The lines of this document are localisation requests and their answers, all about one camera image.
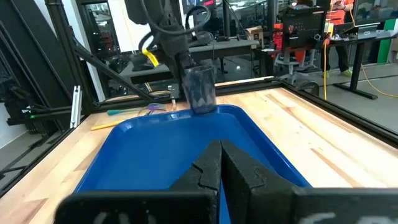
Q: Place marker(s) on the silver aluminium bracket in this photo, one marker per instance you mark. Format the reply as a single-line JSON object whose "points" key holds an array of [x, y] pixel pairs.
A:
{"points": [[75, 107]]}

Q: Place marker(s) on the green panel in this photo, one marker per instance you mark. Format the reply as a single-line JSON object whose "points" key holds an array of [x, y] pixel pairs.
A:
{"points": [[385, 43]]}

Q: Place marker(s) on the blue plastic tray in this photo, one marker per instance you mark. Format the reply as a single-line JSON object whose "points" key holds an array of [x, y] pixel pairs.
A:
{"points": [[155, 149]]}

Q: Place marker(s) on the dark translucent plastic cup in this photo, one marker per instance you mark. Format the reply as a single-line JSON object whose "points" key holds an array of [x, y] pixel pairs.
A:
{"points": [[200, 90]]}

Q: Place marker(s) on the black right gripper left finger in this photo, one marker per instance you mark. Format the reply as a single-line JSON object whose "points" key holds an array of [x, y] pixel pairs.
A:
{"points": [[199, 177]]}

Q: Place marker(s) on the cardboard box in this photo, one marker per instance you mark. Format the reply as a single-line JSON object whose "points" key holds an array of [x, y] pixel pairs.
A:
{"points": [[255, 35]]}

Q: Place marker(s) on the black upright frame post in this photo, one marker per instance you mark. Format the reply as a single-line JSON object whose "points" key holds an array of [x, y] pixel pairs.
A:
{"points": [[66, 46]]}

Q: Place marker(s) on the black pegboard cart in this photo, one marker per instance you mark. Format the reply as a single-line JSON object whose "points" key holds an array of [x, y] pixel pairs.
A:
{"points": [[303, 28]]}

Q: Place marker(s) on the white office chair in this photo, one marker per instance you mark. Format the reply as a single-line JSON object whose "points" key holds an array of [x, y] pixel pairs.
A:
{"points": [[293, 62]]}

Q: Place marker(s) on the black aluminium table frame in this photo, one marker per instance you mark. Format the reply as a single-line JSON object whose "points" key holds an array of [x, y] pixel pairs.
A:
{"points": [[342, 112]]}

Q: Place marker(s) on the black diagonal frame strut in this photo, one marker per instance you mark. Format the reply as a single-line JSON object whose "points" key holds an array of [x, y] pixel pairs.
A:
{"points": [[109, 70]]}

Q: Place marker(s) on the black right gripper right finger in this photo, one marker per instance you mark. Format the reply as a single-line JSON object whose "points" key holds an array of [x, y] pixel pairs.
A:
{"points": [[248, 186]]}

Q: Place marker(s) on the person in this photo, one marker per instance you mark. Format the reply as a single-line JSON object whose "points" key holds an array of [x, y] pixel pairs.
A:
{"points": [[339, 18]]}

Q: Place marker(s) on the grey desk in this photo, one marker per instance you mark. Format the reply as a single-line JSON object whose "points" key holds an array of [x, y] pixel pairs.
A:
{"points": [[217, 48]]}

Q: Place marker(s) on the grey laptop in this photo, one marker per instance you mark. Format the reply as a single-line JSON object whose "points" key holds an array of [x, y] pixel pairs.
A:
{"points": [[365, 31]]}

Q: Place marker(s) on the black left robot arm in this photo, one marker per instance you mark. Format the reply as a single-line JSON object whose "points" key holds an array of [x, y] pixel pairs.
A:
{"points": [[146, 11]]}

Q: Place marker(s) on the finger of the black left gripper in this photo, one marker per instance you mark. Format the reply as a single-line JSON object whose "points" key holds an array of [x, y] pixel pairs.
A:
{"points": [[180, 68]]}

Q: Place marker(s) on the black standing desk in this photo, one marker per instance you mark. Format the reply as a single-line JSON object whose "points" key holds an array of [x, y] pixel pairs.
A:
{"points": [[357, 62]]}

